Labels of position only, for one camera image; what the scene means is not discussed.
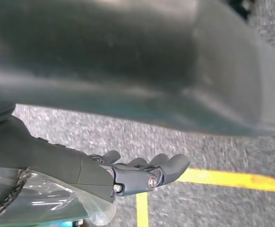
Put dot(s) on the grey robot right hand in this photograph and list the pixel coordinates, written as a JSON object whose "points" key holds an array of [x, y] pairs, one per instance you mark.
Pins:
{"points": [[104, 56]]}

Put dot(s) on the yellow floor tape outline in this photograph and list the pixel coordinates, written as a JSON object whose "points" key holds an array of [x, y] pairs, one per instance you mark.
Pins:
{"points": [[222, 179]]}

